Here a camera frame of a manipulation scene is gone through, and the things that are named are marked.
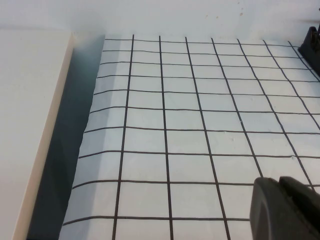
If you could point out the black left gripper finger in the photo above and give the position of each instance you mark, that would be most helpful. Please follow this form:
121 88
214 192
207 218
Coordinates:
280 212

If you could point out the white mat with black grid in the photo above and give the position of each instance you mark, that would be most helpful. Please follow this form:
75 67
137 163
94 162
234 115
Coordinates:
180 120

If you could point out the white board with cream edge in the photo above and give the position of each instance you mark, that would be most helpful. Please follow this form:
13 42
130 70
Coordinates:
27 112

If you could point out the black plastic drip tray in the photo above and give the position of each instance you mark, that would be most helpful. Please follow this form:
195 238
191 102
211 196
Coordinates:
310 53

